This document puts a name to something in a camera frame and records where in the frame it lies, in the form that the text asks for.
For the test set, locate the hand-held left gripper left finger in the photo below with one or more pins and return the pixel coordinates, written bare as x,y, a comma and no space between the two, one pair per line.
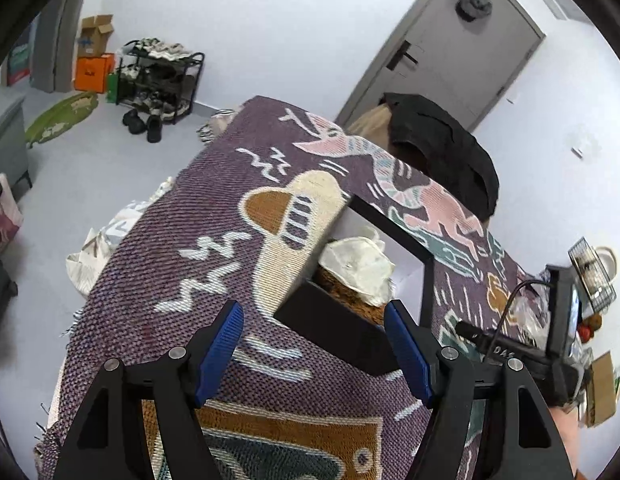
220,355

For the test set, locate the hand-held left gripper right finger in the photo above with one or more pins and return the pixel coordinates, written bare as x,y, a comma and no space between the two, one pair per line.
407,355

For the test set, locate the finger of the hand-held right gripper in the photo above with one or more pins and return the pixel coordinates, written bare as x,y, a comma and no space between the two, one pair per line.
472,334

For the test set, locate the black box with white inside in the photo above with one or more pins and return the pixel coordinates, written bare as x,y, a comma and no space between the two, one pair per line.
340,330

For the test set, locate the person's right forearm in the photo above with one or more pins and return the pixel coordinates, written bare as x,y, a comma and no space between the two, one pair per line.
567,445

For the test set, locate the clear plastic bag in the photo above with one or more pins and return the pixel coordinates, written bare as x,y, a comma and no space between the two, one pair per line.
532,315

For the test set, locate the brown red plush toy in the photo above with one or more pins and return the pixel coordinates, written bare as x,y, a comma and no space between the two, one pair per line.
590,327

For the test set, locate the white handbag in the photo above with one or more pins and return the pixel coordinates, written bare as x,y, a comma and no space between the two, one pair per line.
607,260

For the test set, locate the brown cardboard box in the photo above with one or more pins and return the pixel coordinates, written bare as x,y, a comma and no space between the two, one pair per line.
602,390

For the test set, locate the purple printed blanket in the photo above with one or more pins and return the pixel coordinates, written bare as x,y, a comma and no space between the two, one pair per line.
190,220

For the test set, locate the white cloth bag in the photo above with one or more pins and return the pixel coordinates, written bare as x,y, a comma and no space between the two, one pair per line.
105,240

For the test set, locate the black jacket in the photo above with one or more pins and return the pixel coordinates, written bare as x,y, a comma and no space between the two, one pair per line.
440,150

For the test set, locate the beige chair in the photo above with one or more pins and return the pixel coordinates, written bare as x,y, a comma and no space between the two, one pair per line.
372,127

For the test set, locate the striped bag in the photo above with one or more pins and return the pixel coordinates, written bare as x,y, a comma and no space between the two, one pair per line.
217,125

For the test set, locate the pink bag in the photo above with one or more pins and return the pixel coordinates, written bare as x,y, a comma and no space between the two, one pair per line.
5,215

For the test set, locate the grey door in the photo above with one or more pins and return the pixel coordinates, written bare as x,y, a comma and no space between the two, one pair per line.
460,60

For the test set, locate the black shoe rack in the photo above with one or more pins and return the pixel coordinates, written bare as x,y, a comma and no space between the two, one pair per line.
160,80

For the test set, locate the green leaf-shaped mat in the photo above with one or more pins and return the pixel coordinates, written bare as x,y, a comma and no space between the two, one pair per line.
60,120

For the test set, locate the green paper bag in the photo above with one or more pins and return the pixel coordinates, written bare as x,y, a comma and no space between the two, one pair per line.
112,89

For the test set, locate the grey cabinet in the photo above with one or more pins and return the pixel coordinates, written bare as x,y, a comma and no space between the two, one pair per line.
7,135

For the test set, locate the orange box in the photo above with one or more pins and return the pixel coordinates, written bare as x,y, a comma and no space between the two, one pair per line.
92,74

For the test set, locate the grey cap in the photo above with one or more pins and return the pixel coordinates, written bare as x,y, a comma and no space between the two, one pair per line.
473,5

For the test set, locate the open cardboard box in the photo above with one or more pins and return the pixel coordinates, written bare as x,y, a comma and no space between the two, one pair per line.
95,35

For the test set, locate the grey door frame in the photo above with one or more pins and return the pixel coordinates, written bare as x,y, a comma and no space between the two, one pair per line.
55,40

